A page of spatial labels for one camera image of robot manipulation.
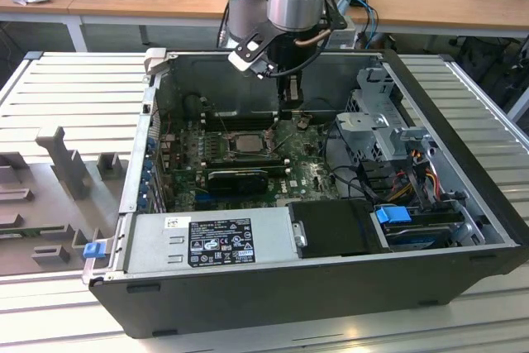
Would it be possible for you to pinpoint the green motherboard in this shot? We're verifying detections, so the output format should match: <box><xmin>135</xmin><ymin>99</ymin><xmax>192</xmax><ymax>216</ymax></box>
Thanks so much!
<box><xmin>155</xmin><ymin>111</ymin><xmax>352</xmax><ymax>212</ymax></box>

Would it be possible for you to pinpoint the thin wire locking lever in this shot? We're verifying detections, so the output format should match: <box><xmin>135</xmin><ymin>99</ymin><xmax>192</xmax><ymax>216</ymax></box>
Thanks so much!
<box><xmin>217</xmin><ymin>112</ymin><xmax>233</xmax><ymax>140</ymax></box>
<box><xmin>275</xmin><ymin>130</ymin><xmax>298</xmax><ymax>152</ymax></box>

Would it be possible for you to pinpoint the grey case hinge bracket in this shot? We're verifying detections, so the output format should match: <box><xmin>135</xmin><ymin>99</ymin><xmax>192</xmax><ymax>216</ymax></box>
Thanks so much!
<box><xmin>143</xmin><ymin>47</ymin><xmax>167</xmax><ymax>78</ymax></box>

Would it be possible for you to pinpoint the black office chair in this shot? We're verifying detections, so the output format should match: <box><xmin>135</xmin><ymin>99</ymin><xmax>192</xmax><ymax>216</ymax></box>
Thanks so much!
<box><xmin>448</xmin><ymin>34</ymin><xmax>529</xmax><ymax>112</ymax></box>

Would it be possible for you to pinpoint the hard disk in blue carrier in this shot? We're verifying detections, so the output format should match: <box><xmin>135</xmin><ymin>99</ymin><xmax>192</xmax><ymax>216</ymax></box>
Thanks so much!
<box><xmin>369</xmin><ymin>203</ymin><xmax>466</xmax><ymax>251</ymax></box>

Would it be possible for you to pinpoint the black plastic shroud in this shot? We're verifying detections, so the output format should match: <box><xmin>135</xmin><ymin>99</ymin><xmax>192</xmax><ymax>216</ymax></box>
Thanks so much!
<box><xmin>286</xmin><ymin>198</ymin><xmax>392</xmax><ymax>260</ymax></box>

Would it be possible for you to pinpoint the blue expansion slot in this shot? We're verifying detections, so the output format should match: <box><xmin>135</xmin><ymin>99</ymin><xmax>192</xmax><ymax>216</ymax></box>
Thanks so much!
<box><xmin>193</xmin><ymin>192</ymin><xmax>226</xmax><ymax>204</ymax></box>

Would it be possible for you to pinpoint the CPU socket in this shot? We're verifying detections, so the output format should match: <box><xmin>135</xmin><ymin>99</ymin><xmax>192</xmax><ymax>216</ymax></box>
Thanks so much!
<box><xmin>222</xmin><ymin>128</ymin><xmax>277</xmax><ymax>160</ymax></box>

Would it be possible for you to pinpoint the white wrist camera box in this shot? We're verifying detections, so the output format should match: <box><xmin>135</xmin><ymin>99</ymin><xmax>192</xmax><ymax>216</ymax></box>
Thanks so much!
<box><xmin>228</xmin><ymin>32</ymin><xmax>276</xmax><ymax>80</ymax></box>

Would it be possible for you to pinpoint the metal socket cover frame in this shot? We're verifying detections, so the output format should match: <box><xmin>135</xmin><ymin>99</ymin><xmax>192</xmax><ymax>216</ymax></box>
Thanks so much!
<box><xmin>266</xmin><ymin>119</ymin><xmax>297</xmax><ymax>155</ymax></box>

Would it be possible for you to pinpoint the black graphics card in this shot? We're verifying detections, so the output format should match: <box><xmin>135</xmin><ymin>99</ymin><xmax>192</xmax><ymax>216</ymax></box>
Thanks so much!
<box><xmin>205</xmin><ymin>169</ymin><xmax>269</xmax><ymax>196</ymax></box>

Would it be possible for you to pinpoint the grey parts rack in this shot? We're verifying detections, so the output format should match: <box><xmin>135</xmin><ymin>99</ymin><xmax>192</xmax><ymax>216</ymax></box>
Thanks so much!
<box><xmin>0</xmin><ymin>125</ymin><xmax>133</xmax><ymax>276</ymax></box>

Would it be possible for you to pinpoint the grey metal drive cage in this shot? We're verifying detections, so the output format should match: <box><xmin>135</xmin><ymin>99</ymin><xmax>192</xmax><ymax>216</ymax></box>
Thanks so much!
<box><xmin>333</xmin><ymin>65</ymin><xmax>441</xmax><ymax>168</ymax></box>

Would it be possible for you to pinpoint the blue cable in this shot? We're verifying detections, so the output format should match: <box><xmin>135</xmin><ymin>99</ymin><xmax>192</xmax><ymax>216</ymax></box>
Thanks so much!
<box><xmin>350</xmin><ymin>0</ymin><xmax>379</xmax><ymax>36</ymax></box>

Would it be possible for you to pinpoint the black open PC case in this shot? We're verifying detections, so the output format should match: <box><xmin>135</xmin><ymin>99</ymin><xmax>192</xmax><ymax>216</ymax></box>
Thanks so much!
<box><xmin>81</xmin><ymin>47</ymin><xmax>529</xmax><ymax>340</ymax></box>

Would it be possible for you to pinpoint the green RAM stick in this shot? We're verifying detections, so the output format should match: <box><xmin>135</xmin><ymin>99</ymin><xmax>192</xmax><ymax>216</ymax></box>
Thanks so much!
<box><xmin>0</xmin><ymin>227</ymin><xmax>45</xmax><ymax>241</ymax></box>

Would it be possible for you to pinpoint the blue plastic case latch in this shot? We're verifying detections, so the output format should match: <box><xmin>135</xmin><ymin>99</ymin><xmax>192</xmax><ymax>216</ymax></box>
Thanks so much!
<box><xmin>83</xmin><ymin>242</ymin><xmax>105</xmax><ymax>262</ymax></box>

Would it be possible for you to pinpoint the silver power supply unit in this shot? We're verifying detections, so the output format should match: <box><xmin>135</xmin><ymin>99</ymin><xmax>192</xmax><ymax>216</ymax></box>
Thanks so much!
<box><xmin>122</xmin><ymin>207</ymin><xmax>299</xmax><ymax>274</ymax></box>

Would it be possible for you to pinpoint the yellow red wire bundle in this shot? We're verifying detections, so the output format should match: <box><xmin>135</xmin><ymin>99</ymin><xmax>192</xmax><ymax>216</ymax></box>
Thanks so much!
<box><xmin>388</xmin><ymin>150</ymin><xmax>441</xmax><ymax>203</ymax></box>

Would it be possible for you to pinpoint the black RAM slot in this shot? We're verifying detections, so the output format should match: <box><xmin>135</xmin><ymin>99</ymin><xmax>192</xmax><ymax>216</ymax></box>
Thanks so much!
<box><xmin>206</xmin><ymin>163</ymin><xmax>288</xmax><ymax>169</ymax></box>
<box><xmin>206</xmin><ymin>160</ymin><xmax>288</xmax><ymax>165</ymax></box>
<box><xmin>204</xmin><ymin>116</ymin><xmax>277</xmax><ymax>122</ymax></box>
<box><xmin>206</xmin><ymin>167</ymin><xmax>288</xmax><ymax>175</ymax></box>
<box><xmin>206</xmin><ymin>155</ymin><xmax>288</xmax><ymax>162</ymax></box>
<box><xmin>204</xmin><ymin>112</ymin><xmax>277</xmax><ymax>118</ymax></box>
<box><xmin>204</xmin><ymin>124</ymin><xmax>277</xmax><ymax>131</ymax></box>
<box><xmin>204</xmin><ymin>120</ymin><xmax>277</xmax><ymax>126</ymax></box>

